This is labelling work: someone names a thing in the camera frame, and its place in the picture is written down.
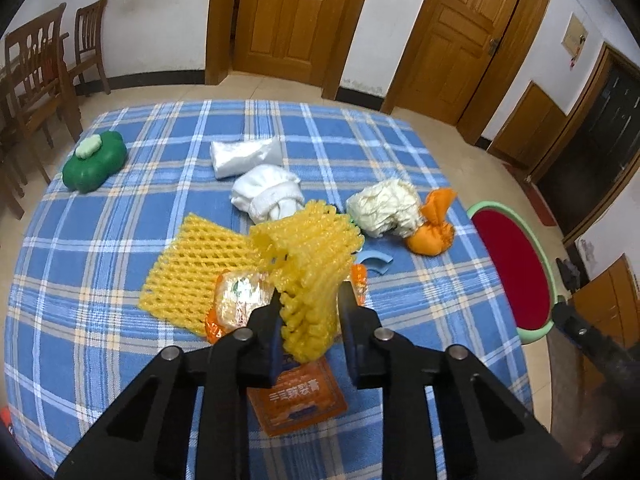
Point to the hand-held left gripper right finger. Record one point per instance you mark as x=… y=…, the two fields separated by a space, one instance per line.
x=350 y=340

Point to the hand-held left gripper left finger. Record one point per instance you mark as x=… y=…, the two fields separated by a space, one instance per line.
x=272 y=342

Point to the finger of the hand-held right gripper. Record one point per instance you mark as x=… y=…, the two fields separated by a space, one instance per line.
x=585 y=335

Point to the tubular yellow foam net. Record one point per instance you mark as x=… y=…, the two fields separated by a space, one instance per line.
x=310 y=260

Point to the clear plastic bag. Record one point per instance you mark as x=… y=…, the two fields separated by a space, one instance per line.
x=245 y=157

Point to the orange snack packet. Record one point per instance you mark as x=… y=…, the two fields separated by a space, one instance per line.
x=235 y=300

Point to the small dark object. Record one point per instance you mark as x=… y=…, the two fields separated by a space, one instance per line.
x=568 y=274

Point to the flat orange sachet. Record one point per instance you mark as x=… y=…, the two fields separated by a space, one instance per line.
x=300 y=400

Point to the curved blue plastic piece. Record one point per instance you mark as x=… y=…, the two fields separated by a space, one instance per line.
x=372 y=259

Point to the red round stool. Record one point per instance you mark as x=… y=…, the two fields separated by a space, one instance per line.
x=515 y=270

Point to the flat yellow foam net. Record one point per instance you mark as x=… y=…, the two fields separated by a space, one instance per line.
x=190 y=265

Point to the tied orange cloth pouch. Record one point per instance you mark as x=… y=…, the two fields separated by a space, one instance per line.
x=430 y=237

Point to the crumpled white paper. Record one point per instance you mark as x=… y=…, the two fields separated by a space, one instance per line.
x=382 y=207

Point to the rolled white sock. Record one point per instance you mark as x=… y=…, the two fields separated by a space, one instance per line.
x=265 y=190

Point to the dark doorway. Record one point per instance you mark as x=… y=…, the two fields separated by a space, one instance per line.
x=595 y=150

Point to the low wooden cabinet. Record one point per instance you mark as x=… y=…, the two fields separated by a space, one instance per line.
x=530 y=125

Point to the wooden chair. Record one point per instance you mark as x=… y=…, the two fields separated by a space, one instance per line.
x=92 y=35
x=37 y=75

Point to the wall panel box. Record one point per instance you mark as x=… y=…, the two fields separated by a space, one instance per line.
x=575 y=35

